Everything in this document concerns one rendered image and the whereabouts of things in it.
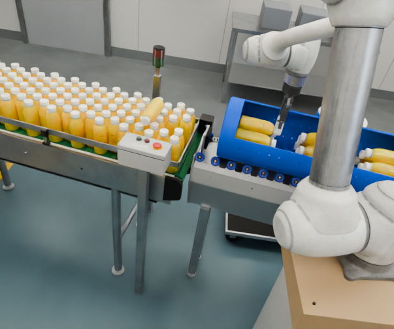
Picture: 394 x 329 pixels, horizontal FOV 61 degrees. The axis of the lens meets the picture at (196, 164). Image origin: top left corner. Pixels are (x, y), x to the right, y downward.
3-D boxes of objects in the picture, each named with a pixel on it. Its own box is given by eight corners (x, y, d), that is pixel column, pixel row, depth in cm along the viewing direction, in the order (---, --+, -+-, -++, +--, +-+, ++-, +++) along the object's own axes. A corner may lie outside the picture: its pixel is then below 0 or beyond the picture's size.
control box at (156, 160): (163, 176, 135) (164, 156, 129) (117, 164, 137) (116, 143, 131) (170, 162, 143) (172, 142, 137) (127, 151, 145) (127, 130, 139)
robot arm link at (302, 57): (304, 64, 136) (274, 62, 134) (317, 25, 127) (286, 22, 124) (315, 76, 128) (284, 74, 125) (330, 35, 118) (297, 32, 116)
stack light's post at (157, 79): (150, 212, 253) (159, 77, 185) (146, 211, 253) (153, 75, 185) (152, 209, 256) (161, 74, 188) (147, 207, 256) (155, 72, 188)
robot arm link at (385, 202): (410, 264, 96) (449, 206, 83) (355, 270, 92) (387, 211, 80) (376, 224, 109) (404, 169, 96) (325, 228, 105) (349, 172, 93)
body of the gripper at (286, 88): (302, 89, 131) (295, 109, 137) (302, 81, 138) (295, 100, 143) (283, 85, 132) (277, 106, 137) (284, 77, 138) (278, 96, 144)
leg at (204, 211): (194, 279, 213) (209, 211, 175) (185, 276, 214) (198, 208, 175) (197, 271, 218) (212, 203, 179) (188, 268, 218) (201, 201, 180)
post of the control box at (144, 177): (140, 294, 200) (147, 166, 138) (134, 292, 201) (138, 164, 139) (143, 288, 203) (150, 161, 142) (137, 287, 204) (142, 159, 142)
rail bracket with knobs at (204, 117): (208, 140, 179) (211, 123, 172) (195, 136, 179) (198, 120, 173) (212, 130, 186) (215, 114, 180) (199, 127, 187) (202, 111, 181)
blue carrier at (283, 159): (411, 219, 141) (451, 165, 124) (212, 168, 150) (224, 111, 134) (394, 181, 164) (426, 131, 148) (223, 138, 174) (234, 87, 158)
